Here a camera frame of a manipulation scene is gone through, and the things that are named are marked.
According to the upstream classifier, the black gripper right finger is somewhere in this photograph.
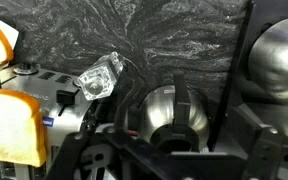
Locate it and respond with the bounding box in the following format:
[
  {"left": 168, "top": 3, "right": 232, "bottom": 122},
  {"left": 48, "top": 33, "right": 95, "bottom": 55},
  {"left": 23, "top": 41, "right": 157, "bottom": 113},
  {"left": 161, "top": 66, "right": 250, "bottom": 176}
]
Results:
[{"left": 243, "top": 126, "right": 285, "bottom": 180}]

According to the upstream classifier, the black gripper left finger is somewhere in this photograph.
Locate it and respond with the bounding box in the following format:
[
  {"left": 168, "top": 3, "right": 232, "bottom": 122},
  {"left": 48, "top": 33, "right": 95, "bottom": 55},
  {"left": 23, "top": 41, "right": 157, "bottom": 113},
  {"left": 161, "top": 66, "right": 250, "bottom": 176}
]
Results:
[{"left": 45, "top": 131, "right": 95, "bottom": 180}]

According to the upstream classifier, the stainless steel four-slot toaster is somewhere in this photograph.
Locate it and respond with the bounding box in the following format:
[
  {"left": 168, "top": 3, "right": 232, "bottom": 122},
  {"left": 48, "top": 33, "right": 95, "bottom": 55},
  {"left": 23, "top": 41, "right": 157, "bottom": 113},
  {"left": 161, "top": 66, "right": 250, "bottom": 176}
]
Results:
[{"left": 0, "top": 63, "right": 97, "bottom": 180}]

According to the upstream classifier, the large steel coffee carafe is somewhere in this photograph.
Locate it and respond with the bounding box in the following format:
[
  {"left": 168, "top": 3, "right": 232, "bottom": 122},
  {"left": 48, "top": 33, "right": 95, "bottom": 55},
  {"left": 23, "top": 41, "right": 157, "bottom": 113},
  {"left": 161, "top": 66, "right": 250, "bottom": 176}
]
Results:
[{"left": 248, "top": 15, "right": 288, "bottom": 108}]

